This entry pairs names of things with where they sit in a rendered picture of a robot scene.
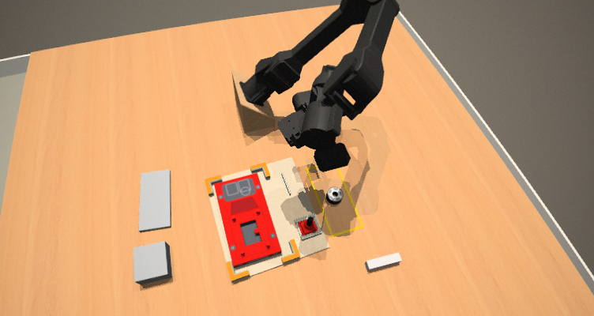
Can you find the red square block with black knob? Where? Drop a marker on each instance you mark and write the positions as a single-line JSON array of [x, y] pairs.
[[307, 226]]

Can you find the red rectangular panel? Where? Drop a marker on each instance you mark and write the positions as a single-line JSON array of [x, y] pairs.
[[248, 226]]

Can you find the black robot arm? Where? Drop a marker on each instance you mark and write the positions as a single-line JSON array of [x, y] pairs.
[[360, 73]]

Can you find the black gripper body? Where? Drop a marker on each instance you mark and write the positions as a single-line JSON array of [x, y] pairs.
[[330, 159]]

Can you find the black wheel with grey hub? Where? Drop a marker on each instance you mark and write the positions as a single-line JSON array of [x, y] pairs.
[[334, 191]]

